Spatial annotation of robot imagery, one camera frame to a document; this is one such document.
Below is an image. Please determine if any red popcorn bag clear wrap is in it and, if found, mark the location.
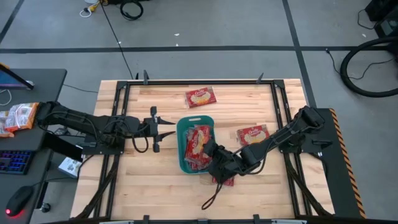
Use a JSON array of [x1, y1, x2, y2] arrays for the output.
[[212, 175, 234, 187], [191, 124, 215, 158], [236, 124, 270, 146], [185, 86, 218, 109], [185, 146, 212, 171]]

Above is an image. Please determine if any black platform with hazard stripes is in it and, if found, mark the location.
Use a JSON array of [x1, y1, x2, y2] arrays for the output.
[[278, 107, 367, 219]]

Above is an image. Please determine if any large black hose loop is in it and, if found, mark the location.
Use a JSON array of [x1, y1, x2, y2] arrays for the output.
[[340, 36, 398, 98]]

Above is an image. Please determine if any right gripper black strap loop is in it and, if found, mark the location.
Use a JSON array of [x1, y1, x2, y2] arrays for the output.
[[201, 182, 223, 210]]

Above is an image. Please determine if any black mouse red light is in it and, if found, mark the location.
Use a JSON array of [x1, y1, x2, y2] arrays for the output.
[[5, 185, 34, 218]]

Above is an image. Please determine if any left gripper black cable loop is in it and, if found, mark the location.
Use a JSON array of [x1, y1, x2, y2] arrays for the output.
[[132, 124, 149, 154]]

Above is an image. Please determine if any desk monitor screen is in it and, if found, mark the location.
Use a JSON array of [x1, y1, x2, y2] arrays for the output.
[[0, 63, 34, 91]]

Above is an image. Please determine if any thin black floor cable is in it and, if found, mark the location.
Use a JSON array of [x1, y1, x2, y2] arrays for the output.
[[325, 48, 396, 80]]

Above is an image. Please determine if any black floor equipment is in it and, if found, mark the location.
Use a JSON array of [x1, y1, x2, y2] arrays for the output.
[[365, 0, 398, 38]]

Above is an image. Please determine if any teal plastic basket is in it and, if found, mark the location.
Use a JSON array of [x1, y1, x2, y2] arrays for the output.
[[176, 115, 216, 175]]

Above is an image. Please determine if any black desk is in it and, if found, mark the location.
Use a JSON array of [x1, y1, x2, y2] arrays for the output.
[[0, 68, 68, 224]]

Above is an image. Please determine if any coiled black cable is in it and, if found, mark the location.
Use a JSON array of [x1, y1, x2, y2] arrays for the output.
[[120, 0, 144, 21]]

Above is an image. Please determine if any white printed box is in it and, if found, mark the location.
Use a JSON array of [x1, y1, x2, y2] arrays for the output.
[[58, 157, 82, 179]]

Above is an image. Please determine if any black table frame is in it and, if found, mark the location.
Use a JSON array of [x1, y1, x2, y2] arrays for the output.
[[70, 70, 335, 220]]

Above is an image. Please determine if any long black floor cable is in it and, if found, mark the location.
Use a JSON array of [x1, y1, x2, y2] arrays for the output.
[[101, 0, 134, 80]]

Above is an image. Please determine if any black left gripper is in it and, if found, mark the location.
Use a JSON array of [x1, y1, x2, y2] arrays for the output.
[[124, 106, 177, 154]]

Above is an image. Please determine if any white desk cable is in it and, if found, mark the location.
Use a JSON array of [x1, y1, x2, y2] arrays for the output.
[[0, 89, 12, 106]]

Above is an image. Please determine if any white yellow power cable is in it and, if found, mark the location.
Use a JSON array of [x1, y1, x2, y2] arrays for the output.
[[79, 0, 102, 18]]

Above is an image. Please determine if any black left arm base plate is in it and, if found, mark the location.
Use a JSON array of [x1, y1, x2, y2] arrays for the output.
[[81, 136, 125, 156]]

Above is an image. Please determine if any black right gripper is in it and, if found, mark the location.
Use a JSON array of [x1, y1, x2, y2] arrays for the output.
[[203, 138, 246, 186]]

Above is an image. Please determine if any orange snack bag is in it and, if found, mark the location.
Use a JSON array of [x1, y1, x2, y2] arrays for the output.
[[0, 111, 15, 138], [4, 102, 40, 133]]

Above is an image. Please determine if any black keyboard blue backlight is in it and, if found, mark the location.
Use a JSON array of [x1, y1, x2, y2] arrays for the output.
[[0, 150, 34, 175]]

